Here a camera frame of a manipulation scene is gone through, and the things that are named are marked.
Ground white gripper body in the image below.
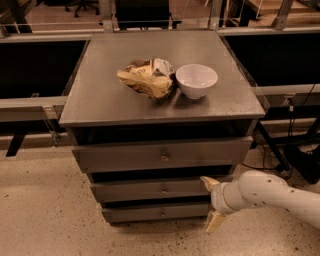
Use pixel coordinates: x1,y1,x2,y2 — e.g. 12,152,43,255
211,182,235,215

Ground grey bottom drawer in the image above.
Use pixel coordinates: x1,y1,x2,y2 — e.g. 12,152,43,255
102,201,212,224

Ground white ceramic bowl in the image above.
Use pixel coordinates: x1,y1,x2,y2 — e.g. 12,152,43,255
175,64,218,99

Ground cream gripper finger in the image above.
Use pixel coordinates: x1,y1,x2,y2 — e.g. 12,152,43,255
200,176,219,192
206,211,226,233

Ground metal rail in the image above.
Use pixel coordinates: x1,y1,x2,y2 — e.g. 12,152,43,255
252,84,320,107
0,96,67,122

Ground grey top drawer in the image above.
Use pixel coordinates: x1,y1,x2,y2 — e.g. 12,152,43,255
72,136,253,173

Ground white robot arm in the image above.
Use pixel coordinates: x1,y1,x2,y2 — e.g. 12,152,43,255
200,170,320,233

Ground black office chair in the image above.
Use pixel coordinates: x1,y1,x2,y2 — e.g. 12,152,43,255
64,0,100,18

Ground black floor cables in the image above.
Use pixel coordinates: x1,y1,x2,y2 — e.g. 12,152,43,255
241,83,318,180

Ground grey three-drawer cabinet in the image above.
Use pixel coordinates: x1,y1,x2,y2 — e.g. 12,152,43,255
60,31,265,209

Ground right metal rail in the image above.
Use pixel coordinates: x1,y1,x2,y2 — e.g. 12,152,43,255
252,84,320,107

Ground left metal rail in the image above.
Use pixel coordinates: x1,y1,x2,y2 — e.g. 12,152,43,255
0,96,67,122

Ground crumpled yellow chip bag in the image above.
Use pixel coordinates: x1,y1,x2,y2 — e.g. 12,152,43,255
117,58,175,100

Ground grey drawer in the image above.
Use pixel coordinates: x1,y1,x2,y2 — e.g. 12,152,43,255
102,201,212,224
90,177,208,203
72,136,253,173

